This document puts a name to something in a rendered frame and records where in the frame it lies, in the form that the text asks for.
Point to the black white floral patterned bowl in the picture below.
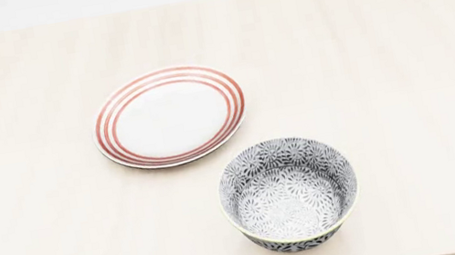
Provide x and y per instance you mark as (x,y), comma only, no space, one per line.
(287,194)

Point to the white plate with red rings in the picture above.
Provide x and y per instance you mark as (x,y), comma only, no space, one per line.
(170,119)

